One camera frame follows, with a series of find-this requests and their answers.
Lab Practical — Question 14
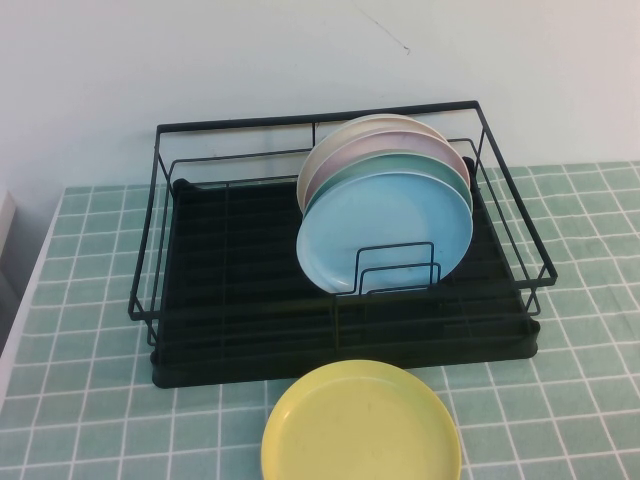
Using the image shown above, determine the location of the green checked tablecloth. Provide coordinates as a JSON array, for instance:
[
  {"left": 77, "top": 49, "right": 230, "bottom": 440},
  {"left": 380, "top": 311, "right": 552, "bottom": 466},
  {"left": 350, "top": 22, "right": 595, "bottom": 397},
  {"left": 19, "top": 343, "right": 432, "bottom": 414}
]
[{"left": 0, "top": 162, "right": 640, "bottom": 480}]

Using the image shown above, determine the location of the pale pink plate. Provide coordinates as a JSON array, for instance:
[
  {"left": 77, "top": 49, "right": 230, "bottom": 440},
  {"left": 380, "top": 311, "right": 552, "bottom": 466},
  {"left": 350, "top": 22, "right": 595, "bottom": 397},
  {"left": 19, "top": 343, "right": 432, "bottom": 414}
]
[{"left": 299, "top": 130, "right": 471, "bottom": 201}]

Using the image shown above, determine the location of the light blue plate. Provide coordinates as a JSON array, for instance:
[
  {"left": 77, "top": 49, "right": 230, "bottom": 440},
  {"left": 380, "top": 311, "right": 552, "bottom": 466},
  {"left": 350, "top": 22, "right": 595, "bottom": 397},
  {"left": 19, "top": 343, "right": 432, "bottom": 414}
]
[{"left": 295, "top": 167, "right": 475, "bottom": 295}]

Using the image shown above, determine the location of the cream plate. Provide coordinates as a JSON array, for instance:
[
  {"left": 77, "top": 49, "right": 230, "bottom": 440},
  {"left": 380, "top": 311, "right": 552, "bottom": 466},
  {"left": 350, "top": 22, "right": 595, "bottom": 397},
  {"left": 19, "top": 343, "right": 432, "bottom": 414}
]
[{"left": 296, "top": 113, "right": 449, "bottom": 216}]

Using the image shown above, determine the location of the yellow plate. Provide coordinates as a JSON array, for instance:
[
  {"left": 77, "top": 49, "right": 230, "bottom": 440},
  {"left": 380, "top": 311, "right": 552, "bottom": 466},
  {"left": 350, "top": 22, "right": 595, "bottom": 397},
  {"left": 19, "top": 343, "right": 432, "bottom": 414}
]
[{"left": 260, "top": 363, "right": 462, "bottom": 480}]

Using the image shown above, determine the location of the mint green plate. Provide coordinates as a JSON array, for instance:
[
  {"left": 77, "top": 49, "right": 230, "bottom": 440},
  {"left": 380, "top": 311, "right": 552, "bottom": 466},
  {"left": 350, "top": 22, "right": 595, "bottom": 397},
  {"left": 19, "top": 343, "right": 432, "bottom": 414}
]
[{"left": 304, "top": 152, "right": 474, "bottom": 226}]

